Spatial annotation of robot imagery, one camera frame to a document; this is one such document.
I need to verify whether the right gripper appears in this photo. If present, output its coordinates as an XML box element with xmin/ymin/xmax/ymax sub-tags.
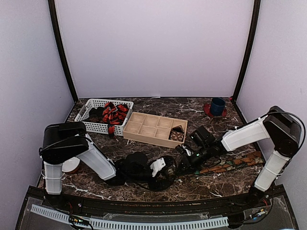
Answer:
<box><xmin>176</xmin><ymin>145</ymin><xmax>212</xmax><ymax>175</ymax></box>

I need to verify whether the brown green patterned tie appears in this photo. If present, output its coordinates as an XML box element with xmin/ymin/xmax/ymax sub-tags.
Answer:
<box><xmin>165</xmin><ymin>150</ymin><xmax>264</xmax><ymax>183</ymax></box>

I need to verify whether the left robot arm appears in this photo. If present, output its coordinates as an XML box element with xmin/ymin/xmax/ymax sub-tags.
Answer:
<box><xmin>39</xmin><ymin>122</ymin><xmax>177</xmax><ymax>209</ymax></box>

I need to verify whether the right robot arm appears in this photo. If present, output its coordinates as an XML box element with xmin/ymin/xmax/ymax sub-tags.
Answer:
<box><xmin>176</xmin><ymin>106</ymin><xmax>307</xmax><ymax>208</ymax></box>

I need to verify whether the rolled brown patterned tie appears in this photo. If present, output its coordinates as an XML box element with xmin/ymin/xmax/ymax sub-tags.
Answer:
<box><xmin>169</xmin><ymin>130</ymin><xmax>185</xmax><ymax>142</ymax></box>

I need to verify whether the rolled dark tie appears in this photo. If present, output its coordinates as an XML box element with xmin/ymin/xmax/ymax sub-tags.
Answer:
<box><xmin>172</xmin><ymin>125</ymin><xmax>184</xmax><ymax>133</ymax></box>

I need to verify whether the wooden compartment tray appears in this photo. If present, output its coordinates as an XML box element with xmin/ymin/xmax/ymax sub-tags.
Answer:
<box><xmin>123</xmin><ymin>112</ymin><xmax>188</xmax><ymax>149</ymax></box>

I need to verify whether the red saucer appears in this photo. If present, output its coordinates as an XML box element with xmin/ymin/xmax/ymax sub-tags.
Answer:
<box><xmin>203</xmin><ymin>103</ymin><xmax>227</xmax><ymax>118</ymax></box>

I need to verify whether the blue cup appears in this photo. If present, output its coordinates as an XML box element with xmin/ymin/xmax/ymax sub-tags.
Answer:
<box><xmin>210</xmin><ymin>97</ymin><xmax>225</xmax><ymax>116</ymax></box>

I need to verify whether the red black striped tie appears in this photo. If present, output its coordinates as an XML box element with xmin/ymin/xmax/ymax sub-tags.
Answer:
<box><xmin>102</xmin><ymin>102</ymin><xmax>129</xmax><ymax>139</ymax></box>

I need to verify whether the white perforated basket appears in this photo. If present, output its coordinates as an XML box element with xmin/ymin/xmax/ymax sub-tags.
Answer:
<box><xmin>74</xmin><ymin>99</ymin><xmax>134</xmax><ymax>138</ymax></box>

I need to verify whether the white orange bowl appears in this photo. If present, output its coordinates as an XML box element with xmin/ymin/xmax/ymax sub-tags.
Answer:
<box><xmin>62</xmin><ymin>157</ymin><xmax>80</xmax><ymax>173</ymax></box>

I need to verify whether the dark tie in basket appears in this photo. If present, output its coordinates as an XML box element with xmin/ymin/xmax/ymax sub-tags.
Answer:
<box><xmin>86</xmin><ymin>107</ymin><xmax>104</xmax><ymax>123</ymax></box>

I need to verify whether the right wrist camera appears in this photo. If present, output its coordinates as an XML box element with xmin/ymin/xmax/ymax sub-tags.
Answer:
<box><xmin>189</xmin><ymin>126</ymin><xmax>216</xmax><ymax>149</ymax></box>

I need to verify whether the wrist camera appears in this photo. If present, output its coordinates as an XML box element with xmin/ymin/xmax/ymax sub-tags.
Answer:
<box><xmin>124</xmin><ymin>152</ymin><xmax>148</xmax><ymax>173</ymax></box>
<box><xmin>189</xmin><ymin>126</ymin><xmax>216</xmax><ymax>149</ymax></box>

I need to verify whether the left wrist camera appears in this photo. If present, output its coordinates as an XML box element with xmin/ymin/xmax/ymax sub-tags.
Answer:
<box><xmin>124</xmin><ymin>152</ymin><xmax>148</xmax><ymax>173</ymax></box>

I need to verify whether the black front rail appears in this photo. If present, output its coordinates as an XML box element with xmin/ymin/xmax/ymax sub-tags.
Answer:
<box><xmin>23</xmin><ymin>185</ymin><xmax>285</xmax><ymax>217</ymax></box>

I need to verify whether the grey cable duct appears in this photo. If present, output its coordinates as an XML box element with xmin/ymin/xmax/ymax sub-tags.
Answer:
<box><xmin>30</xmin><ymin>205</ymin><xmax>229</xmax><ymax>230</ymax></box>

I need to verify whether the right black frame post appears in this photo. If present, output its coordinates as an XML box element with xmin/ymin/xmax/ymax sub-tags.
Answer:
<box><xmin>232</xmin><ymin>0</ymin><xmax>261</xmax><ymax>103</ymax></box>

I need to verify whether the black frame post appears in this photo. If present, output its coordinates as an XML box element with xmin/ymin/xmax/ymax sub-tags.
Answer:
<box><xmin>47</xmin><ymin>0</ymin><xmax>79</xmax><ymax>102</ymax></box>
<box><xmin>232</xmin><ymin>0</ymin><xmax>261</xmax><ymax>103</ymax></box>

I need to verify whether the left black frame post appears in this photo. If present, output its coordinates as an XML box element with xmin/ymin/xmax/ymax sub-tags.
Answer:
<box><xmin>47</xmin><ymin>0</ymin><xmax>79</xmax><ymax>102</ymax></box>

